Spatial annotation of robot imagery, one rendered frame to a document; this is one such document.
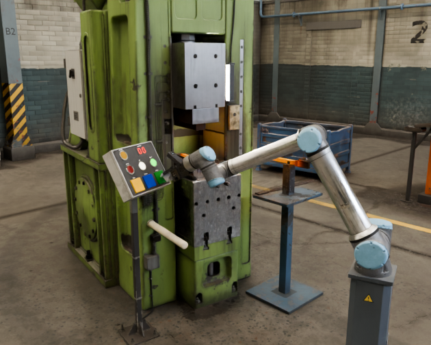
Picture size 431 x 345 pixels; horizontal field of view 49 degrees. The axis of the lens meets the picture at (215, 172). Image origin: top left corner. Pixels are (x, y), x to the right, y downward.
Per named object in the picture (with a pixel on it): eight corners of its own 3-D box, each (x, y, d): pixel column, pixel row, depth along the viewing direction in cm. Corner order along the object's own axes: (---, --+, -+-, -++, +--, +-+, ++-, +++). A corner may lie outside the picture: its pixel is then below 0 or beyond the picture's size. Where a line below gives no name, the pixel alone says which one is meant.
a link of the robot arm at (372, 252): (396, 252, 229) (322, 118, 229) (393, 266, 214) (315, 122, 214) (367, 262, 236) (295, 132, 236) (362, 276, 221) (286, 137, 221)
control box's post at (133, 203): (143, 333, 293) (136, 165, 267) (137, 335, 291) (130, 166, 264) (140, 330, 296) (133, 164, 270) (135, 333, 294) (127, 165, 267)
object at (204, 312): (260, 305, 326) (260, 304, 325) (189, 332, 294) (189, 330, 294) (228, 283, 357) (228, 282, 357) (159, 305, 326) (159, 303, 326)
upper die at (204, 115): (218, 122, 304) (219, 107, 302) (192, 124, 293) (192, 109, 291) (186, 115, 338) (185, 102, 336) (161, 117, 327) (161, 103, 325)
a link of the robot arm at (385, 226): (390, 248, 247) (394, 217, 243) (388, 261, 232) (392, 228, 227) (360, 244, 253) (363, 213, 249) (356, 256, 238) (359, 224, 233)
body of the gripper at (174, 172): (172, 182, 261) (187, 174, 254) (165, 168, 261) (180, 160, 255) (180, 179, 267) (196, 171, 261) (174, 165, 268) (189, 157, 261)
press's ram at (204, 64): (235, 106, 309) (236, 43, 299) (185, 109, 288) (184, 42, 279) (202, 100, 343) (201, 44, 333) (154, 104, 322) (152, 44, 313)
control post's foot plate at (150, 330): (162, 336, 290) (161, 323, 288) (128, 348, 278) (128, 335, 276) (146, 320, 308) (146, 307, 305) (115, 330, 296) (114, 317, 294)
